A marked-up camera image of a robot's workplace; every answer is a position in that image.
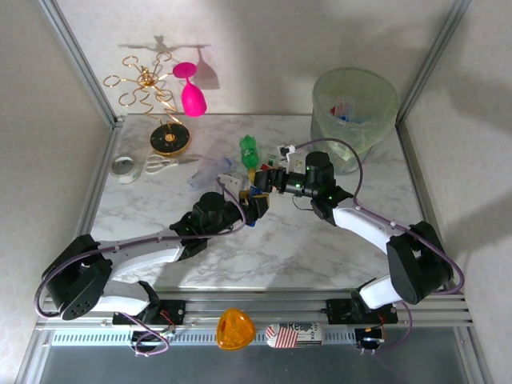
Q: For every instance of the clear bottle green label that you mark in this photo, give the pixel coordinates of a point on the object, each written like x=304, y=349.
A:
x=276, y=160

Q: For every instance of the small green plastic bottle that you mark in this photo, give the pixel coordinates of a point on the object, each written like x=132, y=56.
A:
x=249, y=152

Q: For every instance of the pink wine glass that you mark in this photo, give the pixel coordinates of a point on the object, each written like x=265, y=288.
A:
x=194, y=100

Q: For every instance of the thin aluminium frame rail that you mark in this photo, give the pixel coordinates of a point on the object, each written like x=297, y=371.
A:
x=240, y=114

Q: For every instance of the aluminium frame post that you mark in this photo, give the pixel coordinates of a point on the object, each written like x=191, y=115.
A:
x=432, y=60
x=82, y=60
x=478, y=360
x=30, y=360

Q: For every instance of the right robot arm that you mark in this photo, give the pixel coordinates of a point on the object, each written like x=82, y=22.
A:
x=360, y=224

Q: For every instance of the wide aluminium base rail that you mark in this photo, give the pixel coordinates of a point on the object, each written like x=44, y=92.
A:
x=256, y=304

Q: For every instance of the round translucent waste bin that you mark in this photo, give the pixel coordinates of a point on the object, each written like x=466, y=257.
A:
x=356, y=136

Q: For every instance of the clear tape roll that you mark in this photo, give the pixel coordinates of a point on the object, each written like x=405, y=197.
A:
x=134, y=176

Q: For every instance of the orange triangular plastic object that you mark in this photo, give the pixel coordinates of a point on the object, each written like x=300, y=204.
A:
x=236, y=330

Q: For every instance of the clear bluish plastic bottle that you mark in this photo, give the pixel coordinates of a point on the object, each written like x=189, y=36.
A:
x=208, y=174

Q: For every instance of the can with flag print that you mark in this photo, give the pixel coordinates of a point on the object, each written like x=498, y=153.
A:
x=296, y=335

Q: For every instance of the grey metal panel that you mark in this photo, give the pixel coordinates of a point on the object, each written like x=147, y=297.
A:
x=256, y=368

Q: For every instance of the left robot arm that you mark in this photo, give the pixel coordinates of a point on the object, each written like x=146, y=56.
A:
x=136, y=256

